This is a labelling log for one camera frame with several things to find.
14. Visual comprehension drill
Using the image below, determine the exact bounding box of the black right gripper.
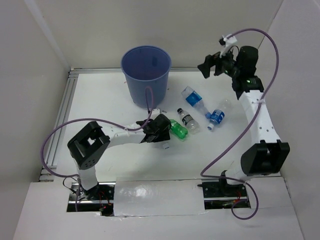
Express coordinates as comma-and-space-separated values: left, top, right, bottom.
197, 45, 241, 79

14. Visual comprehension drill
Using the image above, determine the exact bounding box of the green plastic bottle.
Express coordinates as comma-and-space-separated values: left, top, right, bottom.
170, 119, 188, 141

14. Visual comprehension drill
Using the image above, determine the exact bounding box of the clear bottle black label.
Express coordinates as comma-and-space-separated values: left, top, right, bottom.
177, 108, 200, 134

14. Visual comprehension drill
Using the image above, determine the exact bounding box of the crushed clear bottle blue cap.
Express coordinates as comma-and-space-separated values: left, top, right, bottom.
181, 86, 211, 119

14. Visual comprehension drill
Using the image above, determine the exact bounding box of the clear bottle blue label white cap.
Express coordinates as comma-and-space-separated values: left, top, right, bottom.
207, 99, 233, 131

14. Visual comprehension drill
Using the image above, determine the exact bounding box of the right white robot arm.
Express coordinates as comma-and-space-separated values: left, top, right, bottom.
198, 46, 290, 196

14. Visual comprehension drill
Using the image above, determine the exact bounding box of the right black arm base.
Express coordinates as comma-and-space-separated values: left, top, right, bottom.
197, 179, 250, 210

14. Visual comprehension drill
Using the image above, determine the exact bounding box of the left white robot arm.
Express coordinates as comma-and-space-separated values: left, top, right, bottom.
67, 114, 171, 200

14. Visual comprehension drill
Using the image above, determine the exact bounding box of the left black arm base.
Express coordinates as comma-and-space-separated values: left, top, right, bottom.
62, 177, 116, 217

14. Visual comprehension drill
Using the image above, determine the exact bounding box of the blue plastic bin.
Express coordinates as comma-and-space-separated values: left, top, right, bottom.
120, 45, 172, 108

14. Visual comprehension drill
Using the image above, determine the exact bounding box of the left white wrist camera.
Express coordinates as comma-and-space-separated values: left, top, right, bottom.
151, 108, 162, 118

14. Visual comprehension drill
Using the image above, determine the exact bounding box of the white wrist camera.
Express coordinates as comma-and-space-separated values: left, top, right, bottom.
219, 35, 238, 49
151, 108, 162, 118

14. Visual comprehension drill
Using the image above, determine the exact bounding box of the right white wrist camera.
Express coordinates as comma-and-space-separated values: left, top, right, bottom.
219, 35, 238, 49

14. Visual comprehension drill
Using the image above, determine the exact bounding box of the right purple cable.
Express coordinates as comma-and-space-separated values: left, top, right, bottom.
200, 29, 280, 220

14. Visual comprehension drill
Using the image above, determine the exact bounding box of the purple cable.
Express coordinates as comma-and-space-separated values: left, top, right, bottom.
40, 86, 157, 213
200, 29, 280, 220

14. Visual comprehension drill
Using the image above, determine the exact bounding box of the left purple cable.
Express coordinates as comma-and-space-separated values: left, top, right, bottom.
40, 86, 157, 213

